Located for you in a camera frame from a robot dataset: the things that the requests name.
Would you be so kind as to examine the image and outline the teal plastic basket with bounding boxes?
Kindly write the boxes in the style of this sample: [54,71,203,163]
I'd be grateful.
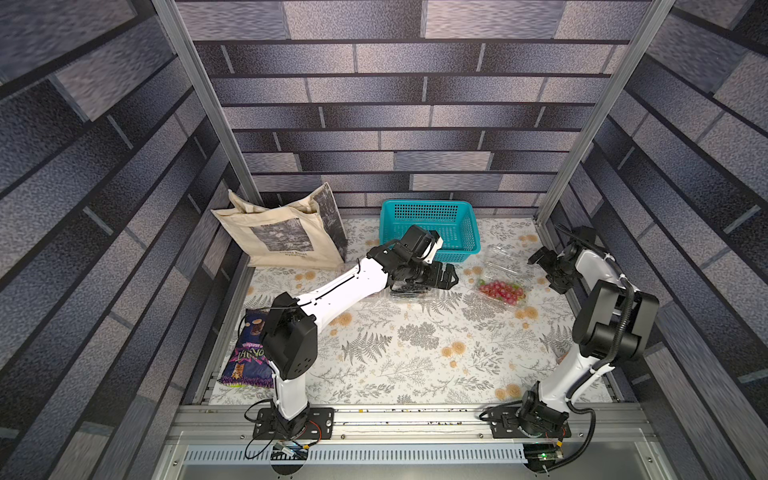
[379,200,481,264]

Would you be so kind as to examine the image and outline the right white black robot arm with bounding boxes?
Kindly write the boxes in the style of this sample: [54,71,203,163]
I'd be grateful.
[516,224,659,438]

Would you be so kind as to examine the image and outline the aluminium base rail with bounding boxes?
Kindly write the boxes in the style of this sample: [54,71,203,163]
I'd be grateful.
[154,403,673,479]

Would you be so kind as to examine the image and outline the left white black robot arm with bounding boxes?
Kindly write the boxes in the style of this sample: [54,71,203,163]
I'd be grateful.
[244,226,458,450]

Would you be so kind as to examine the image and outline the beige canvas tote bag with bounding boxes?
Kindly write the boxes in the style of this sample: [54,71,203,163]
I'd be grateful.
[212,183,348,270]

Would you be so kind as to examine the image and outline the purple snack bag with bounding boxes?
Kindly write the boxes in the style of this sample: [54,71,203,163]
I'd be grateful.
[218,309,274,388]

